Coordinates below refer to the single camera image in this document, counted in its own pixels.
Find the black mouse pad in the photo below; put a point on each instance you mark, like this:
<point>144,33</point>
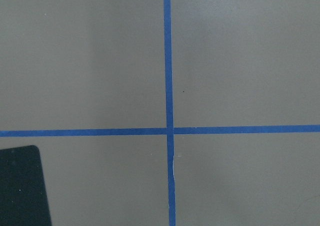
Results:
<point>23,197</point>

